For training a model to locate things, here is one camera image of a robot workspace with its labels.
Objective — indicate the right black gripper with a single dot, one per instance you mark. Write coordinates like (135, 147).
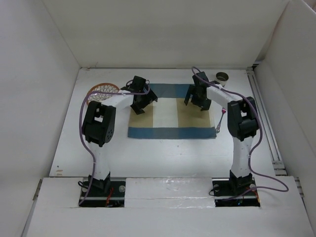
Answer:
(192, 90)

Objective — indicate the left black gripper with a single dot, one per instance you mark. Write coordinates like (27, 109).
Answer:
(149, 98)

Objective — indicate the blue tan white placemat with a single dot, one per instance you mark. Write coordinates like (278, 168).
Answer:
(170, 117)

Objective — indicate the white brown cup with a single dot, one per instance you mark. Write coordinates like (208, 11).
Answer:
(222, 78)

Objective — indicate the orange rimmed patterned bowl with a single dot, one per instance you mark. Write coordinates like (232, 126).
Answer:
(101, 92)

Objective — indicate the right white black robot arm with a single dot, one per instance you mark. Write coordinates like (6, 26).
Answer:
(242, 123)

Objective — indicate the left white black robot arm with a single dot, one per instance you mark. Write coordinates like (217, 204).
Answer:
(97, 124)

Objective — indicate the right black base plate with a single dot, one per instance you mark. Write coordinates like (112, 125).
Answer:
(225, 196)

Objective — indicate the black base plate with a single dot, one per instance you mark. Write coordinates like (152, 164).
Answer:
(110, 195)
(225, 196)

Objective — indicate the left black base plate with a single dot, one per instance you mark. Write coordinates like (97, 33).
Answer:
(110, 195)

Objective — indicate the aluminium rail right side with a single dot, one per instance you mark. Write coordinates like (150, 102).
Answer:
(268, 142)

